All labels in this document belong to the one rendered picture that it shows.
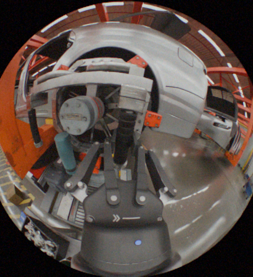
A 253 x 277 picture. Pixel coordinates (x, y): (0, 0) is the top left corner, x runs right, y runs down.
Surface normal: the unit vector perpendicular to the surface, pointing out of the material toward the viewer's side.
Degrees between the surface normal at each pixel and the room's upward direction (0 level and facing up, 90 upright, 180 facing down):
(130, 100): 90
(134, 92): 90
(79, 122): 90
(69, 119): 90
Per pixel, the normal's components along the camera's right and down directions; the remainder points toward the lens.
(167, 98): 0.02, 0.48
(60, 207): 0.18, -0.86
